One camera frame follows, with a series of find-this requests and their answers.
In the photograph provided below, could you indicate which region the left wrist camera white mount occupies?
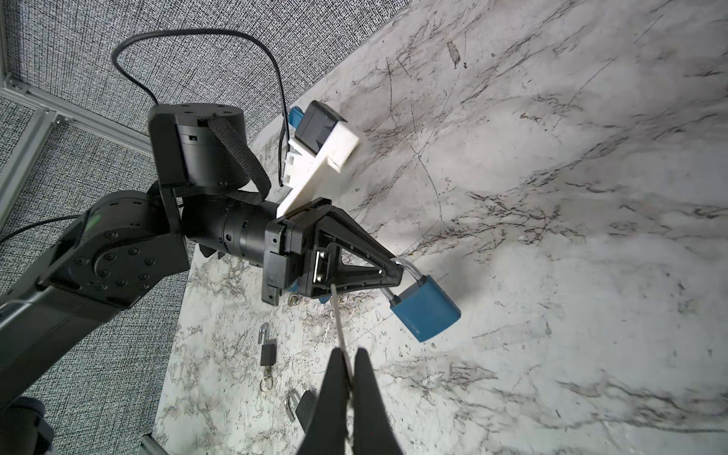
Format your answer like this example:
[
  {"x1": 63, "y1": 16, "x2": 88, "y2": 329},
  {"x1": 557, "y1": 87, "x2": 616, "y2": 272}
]
[{"x1": 277, "y1": 100, "x2": 361, "y2": 217}]

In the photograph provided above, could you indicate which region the thin black cable left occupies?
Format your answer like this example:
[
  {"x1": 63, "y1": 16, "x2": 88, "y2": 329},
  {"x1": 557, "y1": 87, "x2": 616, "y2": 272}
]
[{"x1": 0, "y1": 27, "x2": 292, "y2": 243}]

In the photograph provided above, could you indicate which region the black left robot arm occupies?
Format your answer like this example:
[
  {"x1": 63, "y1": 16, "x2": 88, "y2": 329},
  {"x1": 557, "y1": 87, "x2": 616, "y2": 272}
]
[{"x1": 1, "y1": 104, "x2": 402, "y2": 454}]

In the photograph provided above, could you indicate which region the black padlock with key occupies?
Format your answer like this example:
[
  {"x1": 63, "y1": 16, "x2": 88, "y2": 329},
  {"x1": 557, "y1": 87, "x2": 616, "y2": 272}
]
[{"x1": 258, "y1": 322, "x2": 277, "y2": 392}]

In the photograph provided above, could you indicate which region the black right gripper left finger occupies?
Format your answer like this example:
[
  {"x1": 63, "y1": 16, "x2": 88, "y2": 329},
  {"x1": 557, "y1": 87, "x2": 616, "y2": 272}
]
[{"x1": 298, "y1": 348, "x2": 349, "y2": 455}]

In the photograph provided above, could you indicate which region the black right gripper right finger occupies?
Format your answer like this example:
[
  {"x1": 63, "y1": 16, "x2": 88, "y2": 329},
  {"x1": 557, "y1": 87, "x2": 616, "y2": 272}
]
[{"x1": 352, "y1": 348, "x2": 403, "y2": 455}]

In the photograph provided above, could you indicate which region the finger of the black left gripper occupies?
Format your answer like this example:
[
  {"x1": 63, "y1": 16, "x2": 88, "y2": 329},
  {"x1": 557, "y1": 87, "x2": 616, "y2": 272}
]
[
  {"x1": 309, "y1": 242, "x2": 401, "y2": 299},
  {"x1": 314, "y1": 206, "x2": 402, "y2": 279}
]

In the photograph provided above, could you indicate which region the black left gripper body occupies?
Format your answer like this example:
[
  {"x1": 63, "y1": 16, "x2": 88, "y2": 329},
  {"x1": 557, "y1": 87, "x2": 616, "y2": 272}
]
[{"x1": 261, "y1": 197, "x2": 331, "y2": 306}]

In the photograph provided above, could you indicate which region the black padlock lying flat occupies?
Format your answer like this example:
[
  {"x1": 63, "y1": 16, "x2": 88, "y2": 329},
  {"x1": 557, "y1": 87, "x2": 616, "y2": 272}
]
[{"x1": 284, "y1": 389, "x2": 317, "y2": 433}]

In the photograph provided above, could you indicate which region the silver key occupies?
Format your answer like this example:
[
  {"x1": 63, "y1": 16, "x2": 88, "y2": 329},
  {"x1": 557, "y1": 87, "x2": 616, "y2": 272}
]
[{"x1": 330, "y1": 284, "x2": 353, "y2": 383}]

